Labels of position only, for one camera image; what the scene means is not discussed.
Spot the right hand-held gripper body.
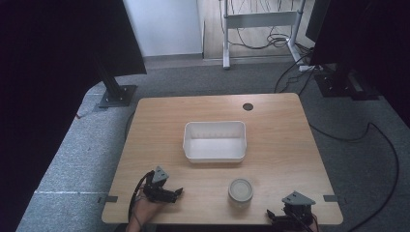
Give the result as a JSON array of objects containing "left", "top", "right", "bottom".
[{"left": 281, "top": 190, "right": 317, "bottom": 228}]

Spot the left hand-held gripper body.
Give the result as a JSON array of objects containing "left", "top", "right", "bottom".
[{"left": 142, "top": 165, "right": 174, "bottom": 204}]

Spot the white plastic bin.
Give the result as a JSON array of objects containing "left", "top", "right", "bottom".
[{"left": 182, "top": 120, "right": 248, "bottom": 164}]

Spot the person's right hand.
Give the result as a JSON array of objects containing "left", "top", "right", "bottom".
[{"left": 306, "top": 215, "right": 321, "bottom": 232}]

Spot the person's left hand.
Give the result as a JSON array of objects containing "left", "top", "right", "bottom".
[{"left": 125, "top": 198, "right": 166, "bottom": 232}]

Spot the black metal stand with base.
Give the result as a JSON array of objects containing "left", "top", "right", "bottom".
[
  {"left": 313, "top": 64, "right": 381, "bottom": 102},
  {"left": 92, "top": 52, "right": 138, "bottom": 109}
]

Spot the white power strip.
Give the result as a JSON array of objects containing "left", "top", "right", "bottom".
[{"left": 298, "top": 64, "right": 324, "bottom": 73}]

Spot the black curtain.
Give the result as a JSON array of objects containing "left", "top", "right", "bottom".
[
  {"left": 305, "top": 0, "right": 410, "bottom": 129},
  {"left": 0, "top": 0, "right": 148, "bottom": 232}
]

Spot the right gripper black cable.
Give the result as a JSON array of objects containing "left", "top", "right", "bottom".
[{"left": 289, "top": 209, "right": 315, "bottom": 232}]

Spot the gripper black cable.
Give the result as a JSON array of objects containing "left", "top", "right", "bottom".
[
  {"left": 128, "top": 169, "right": 155, "bottom": 224},
  {"left": 289, "top": 209, "right": 315, "bottom": 232}
]

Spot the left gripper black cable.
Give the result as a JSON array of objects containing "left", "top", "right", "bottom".
[{"left": 128, "top": 169, "right": 155, "bottom": 224}]

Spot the long black floor cable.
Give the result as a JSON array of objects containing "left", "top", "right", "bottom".
[{"left": 308, "top": 121, "right": 400, "bottom": 232}]

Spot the thin black floor cable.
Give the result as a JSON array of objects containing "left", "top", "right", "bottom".
[{"left": 273, "top": 52, "right": 315, "bottom": 97}]

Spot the bundle of black cables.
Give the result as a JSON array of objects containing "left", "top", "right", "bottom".
[{"left": 225, "top": 0, "right": 314, "bottom": 54}]

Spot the white desk frame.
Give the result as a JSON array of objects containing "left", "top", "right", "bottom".
[{"left": 221, "top": 0, "right": 308, "bottom": 71}]

